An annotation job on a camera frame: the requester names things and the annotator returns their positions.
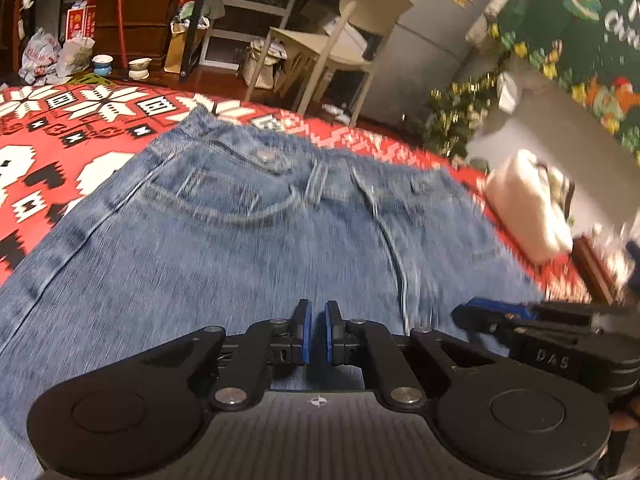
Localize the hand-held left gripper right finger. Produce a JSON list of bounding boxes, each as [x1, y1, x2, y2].
[[324, 300, 506, 408]]

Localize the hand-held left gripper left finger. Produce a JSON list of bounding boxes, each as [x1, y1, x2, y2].
[[131, 299, 312, 411]]

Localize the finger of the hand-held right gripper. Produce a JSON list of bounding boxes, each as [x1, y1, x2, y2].
[[451, 306, 526, 350], [469, 298, 601, 322]]

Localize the blue denim jeans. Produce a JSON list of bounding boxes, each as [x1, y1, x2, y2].
[[0, 105, 546, 480]]

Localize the person's right hand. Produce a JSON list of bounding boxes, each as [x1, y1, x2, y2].
[[611, 399, 640, 432]]

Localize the wooden nightstand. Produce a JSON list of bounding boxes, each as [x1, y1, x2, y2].
[[570, 235, 640, 306]]

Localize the cream folded cloth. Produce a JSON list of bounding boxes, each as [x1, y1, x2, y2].
[[485, 149, 576, 265]]

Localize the small tinsel tree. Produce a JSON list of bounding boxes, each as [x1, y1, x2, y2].
[[415, 72, 496, 161]]

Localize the white hanging paper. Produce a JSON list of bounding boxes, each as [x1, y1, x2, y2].
[[497, 72, 521, 113]]

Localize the white tote bag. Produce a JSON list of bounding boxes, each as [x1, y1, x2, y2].
[[242, 40, 288, 91]]

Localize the white box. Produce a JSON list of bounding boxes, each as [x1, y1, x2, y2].
[[320, 17, 381, 61]]

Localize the grey refrigerator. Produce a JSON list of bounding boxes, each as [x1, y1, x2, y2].
[[350, 0, 506, 126]]

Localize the brown paper bag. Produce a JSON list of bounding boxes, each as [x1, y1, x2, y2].
[[164, 22, 201, 75]]

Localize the white drawer unit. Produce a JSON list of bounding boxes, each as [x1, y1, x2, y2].
[[199, 0, 306, 72]]

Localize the black desk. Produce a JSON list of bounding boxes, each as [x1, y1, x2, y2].
[[180, 0, 371, 81]]

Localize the red printed blanket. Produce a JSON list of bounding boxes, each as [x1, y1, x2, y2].
[[0, 80, 608, 306]]

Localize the beige plastic chair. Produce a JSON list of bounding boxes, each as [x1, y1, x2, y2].
[[244, 0, 415, 128]]

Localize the green lattice trivet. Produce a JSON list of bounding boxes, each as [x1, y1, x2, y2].
[[74, 72, 113, 90]]

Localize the brown wooden dresser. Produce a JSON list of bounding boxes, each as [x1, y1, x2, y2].
[[94, 0, 186, 72]]

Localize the plain white plastic bag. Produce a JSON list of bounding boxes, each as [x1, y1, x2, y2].
[[57, 35, 96, 78]]

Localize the red carton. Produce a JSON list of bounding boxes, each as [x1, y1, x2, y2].
[[65, 2, 97, 43]]

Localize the dark wooden cabinet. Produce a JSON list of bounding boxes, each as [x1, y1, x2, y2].
[[0, 0, 31, 76]]

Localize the green festive wall banner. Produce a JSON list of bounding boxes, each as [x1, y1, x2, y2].
[[492, 0, 640, 156]]

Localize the red broom handle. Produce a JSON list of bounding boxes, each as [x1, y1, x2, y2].
[[115, 0, 129, 68]]

